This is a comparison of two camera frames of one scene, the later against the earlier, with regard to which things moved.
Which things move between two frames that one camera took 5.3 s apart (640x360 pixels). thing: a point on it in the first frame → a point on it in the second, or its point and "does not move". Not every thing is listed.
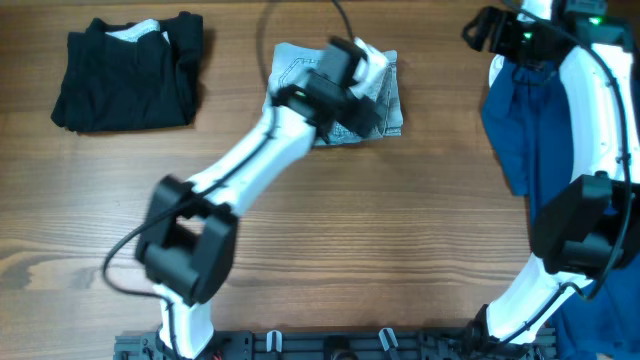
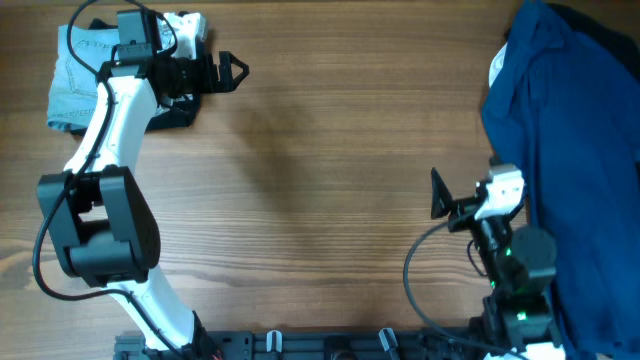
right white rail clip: x=384 y=340 does not move
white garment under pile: x=495 y=67 does not move
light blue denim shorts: x=291 y=61 → x=73 y=94
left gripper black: x=350 y=112 → x=226 y=83
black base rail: x=342 y=345 does not move
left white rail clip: x=274 y=339 does not move
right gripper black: x=486 y=32 → x=463 y=205
